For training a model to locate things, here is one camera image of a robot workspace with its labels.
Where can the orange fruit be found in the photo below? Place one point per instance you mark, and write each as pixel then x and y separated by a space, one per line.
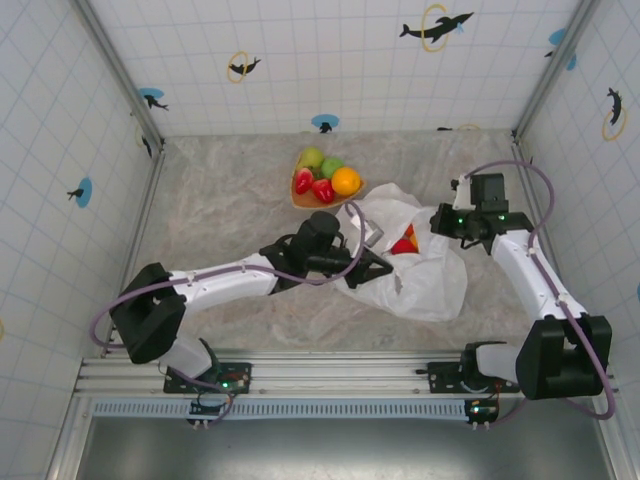
pixel 346 181

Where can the aluminium corner post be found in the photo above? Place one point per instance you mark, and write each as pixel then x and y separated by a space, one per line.
pixel 552 75
pixel 125 80

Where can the small controller board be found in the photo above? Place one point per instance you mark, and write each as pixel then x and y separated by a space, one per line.
pixel 210 411
pixel 482 412

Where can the yellow-green pear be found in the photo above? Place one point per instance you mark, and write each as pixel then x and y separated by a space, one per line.
pixel 312 157

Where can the red strawberry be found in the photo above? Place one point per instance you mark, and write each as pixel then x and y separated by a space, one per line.
pixel 303 181
pixel 323 190

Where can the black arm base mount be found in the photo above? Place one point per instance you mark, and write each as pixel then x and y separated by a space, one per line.
pixel 241 372
pixel 442 372

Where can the green apple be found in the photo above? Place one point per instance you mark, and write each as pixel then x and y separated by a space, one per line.
pixel 331 166

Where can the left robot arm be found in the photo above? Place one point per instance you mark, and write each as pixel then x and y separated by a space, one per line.
pixel 220 287

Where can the aluminium side rail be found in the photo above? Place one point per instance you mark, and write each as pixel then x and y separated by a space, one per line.
pixel 523 155
pixel 144 212

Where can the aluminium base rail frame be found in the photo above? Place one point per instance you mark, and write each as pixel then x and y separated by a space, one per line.
pixel 340 372

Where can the white plastic bag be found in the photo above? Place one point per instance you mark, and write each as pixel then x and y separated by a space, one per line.
pixel 425 290

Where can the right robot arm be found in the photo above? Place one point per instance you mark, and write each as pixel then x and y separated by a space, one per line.
pixel 525 280

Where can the wooden heart-shaped bowl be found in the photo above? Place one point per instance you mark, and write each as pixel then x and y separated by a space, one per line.
pixel 307 201

